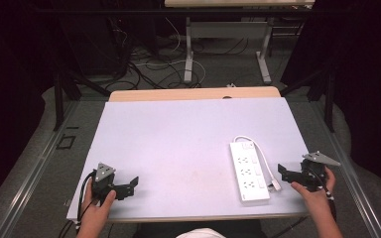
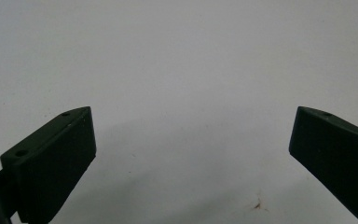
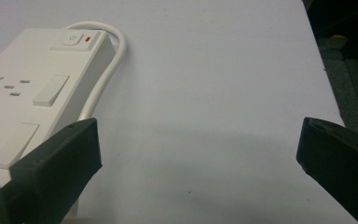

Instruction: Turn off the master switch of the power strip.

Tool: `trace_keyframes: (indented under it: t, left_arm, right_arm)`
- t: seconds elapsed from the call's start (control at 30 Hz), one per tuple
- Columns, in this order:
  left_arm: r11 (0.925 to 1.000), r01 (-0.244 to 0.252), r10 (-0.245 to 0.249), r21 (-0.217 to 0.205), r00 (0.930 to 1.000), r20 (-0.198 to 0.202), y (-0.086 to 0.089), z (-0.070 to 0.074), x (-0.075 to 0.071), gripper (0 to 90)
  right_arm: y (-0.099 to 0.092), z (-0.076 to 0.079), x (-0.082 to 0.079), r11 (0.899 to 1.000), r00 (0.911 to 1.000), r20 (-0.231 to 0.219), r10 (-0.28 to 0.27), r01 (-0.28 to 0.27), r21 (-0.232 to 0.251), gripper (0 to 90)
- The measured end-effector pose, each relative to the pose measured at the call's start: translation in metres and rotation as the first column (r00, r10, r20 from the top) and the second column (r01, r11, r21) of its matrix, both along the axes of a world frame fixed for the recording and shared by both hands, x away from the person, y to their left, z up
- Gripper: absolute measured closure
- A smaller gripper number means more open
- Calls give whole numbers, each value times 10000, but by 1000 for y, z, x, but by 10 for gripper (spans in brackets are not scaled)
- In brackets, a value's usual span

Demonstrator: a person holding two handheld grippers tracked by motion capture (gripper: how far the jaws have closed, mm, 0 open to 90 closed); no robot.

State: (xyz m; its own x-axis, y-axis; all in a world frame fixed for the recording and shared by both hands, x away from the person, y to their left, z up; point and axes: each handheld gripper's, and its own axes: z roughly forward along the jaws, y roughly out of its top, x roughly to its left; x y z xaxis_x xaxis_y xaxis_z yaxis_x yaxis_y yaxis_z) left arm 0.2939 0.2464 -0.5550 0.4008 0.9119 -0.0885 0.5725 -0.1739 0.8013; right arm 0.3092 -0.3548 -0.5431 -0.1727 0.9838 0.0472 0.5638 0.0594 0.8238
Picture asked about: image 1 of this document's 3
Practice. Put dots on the white power strip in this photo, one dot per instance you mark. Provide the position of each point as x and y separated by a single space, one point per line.
248 172

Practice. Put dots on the person's left hand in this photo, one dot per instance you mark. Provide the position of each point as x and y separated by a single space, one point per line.
96 210

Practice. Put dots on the white desk with metal legs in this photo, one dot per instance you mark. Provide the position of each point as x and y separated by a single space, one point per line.
228 29

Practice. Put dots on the white table cover sheet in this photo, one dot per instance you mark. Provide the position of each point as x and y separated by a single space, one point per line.
178 148

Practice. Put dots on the person's white shirt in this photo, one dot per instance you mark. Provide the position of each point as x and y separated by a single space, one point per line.
201 233

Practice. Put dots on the person's right hand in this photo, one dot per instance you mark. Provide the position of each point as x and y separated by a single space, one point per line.
316 196

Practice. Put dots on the metal floor rail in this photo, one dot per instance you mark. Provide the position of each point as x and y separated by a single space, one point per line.
350 178
29 178

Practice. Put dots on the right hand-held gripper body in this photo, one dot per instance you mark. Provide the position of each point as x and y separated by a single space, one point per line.
315 172

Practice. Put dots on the wooden table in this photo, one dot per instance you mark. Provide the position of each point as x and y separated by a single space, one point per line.
178 94

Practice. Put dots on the black metal stand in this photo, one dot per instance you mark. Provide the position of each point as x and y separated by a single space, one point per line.
327 95
63 95

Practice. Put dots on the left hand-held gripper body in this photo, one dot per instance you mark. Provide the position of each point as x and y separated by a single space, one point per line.
103 180

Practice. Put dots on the square floor hatch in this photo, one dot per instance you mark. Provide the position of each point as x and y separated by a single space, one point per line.
66 142

